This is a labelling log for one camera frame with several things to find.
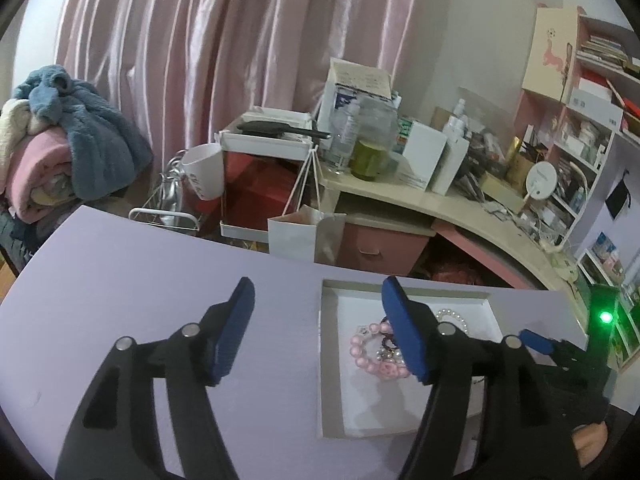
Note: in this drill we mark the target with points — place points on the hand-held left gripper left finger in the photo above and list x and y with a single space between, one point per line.
232 330

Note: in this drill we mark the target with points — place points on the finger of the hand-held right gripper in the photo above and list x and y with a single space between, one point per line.
575 362

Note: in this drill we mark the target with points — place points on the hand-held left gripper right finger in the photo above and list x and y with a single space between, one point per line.
405 330

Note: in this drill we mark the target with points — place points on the pearl cluster brooch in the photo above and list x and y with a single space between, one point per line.
387 356

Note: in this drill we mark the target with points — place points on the grey tray with white inside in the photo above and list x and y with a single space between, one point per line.
360 400

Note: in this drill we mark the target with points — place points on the person's right hand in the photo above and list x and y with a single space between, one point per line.
592 442

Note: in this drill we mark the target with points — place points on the pink desk drawer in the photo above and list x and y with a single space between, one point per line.
380 245

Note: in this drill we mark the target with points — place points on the white paper bag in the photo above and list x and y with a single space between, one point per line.
295 235

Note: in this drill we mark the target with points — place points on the white storage cart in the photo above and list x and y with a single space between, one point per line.
260 180

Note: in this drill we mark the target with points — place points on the white mug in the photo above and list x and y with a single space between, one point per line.
205 172

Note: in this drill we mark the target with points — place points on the round white mirror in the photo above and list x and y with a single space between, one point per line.
540 182

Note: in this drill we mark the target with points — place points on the plain white box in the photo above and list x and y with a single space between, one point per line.
422 155

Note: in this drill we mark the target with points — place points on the white pump bottle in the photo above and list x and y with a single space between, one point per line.
455 160

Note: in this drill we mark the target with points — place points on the clear plastic bottle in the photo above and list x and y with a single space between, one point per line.
344 140

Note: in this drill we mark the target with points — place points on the black comb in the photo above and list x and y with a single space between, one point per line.
280 129

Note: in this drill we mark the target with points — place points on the pink and white bookshelf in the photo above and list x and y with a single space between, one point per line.
595 110

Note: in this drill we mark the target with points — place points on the blue fluffy robe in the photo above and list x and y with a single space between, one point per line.
100 130

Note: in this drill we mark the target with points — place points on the pink folded blanket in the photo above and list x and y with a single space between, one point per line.
42 170

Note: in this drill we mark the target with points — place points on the white cardboard box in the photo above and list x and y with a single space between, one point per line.
357 80

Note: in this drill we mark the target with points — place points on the pink curtain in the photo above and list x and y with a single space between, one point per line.
225 50

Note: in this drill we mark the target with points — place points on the cream box with pink animal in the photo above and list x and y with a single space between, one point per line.
550 50

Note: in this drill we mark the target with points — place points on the cream fluffy blanket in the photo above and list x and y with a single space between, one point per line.
12 130

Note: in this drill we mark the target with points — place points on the black card on wall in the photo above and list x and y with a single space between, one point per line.
617 195

